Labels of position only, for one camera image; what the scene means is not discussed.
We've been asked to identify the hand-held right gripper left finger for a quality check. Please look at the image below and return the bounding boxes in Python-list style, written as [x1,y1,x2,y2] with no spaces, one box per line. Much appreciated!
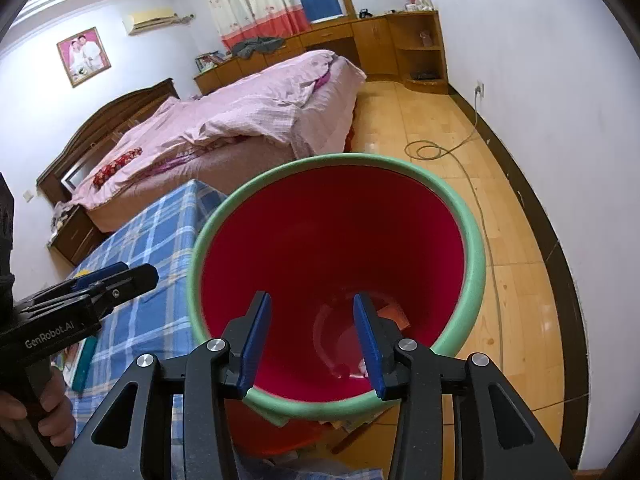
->
[52,290,273,480]

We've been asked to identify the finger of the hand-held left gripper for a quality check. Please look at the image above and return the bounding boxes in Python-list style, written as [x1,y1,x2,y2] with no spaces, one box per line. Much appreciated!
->
[85,263,160,318]
[15,261,130,307]

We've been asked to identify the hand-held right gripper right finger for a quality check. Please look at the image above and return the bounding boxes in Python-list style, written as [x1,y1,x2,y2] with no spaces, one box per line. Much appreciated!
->
[352,292,576,480]

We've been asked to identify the brick red box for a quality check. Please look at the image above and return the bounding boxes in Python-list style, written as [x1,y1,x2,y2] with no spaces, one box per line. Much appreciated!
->
[377,304,408,332]

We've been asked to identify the red bucket with green rim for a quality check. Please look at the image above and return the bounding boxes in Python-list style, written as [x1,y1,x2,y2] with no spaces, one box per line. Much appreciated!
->
[186,152,487,423]

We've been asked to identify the person's left hand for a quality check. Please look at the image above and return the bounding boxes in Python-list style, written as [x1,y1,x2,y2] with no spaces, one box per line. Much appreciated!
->
[0,369,77,461]

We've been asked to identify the wooden nightstand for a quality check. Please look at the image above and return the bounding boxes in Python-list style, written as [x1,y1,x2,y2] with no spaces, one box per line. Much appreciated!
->
[47,205,106,267]

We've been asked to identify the blue plaid tablecloth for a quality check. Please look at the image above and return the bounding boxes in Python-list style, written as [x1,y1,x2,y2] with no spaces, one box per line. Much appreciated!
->
[47,179,241,480]

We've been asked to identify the teal case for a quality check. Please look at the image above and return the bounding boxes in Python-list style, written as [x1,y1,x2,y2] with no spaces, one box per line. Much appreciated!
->
[71,336,99,393]

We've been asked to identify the crumpled cloth on nightstand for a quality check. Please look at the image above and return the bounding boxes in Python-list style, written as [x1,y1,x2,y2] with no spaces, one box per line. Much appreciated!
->
[50,201,76,233]

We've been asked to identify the red floral pillow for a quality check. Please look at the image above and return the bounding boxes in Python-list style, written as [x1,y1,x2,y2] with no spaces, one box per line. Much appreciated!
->
[91,146,144,190]

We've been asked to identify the bed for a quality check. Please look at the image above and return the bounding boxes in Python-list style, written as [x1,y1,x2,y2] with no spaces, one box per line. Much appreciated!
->
[70,50,368,233]

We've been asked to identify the dark wooden headboard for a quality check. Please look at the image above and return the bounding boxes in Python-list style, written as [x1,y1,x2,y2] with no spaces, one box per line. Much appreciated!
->
[36,78,181,206]

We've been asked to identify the pink checked quilt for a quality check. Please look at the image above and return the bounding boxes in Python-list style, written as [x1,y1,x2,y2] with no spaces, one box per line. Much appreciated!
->
[70,50,368,211]

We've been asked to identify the row of books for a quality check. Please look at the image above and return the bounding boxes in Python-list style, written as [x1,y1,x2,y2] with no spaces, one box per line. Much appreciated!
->
[195,51,233,72]

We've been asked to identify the grey clothes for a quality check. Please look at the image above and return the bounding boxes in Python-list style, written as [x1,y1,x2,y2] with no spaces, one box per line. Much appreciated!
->
[230,36,287,59]

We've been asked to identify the wooden corner shelf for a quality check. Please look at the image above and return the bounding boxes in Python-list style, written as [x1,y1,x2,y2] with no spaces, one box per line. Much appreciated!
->
[387,10,449,95]

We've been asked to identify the floral curtain with red hem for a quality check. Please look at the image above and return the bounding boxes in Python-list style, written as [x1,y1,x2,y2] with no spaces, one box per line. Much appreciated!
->
[199,0,312,53]

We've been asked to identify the long wooden cabinet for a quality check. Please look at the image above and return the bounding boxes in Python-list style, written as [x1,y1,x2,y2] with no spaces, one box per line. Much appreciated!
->
[193,10,448,96]

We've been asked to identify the grey floor cable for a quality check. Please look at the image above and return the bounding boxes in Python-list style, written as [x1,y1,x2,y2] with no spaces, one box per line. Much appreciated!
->
[404,87,503,361]

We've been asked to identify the framed wall photo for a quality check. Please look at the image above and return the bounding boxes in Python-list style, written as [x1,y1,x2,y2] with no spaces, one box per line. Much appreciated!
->
[56,26,112,88]

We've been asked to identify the wall air conditioner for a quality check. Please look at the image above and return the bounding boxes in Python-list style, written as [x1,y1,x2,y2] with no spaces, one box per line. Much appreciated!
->
[122,7,178,37]

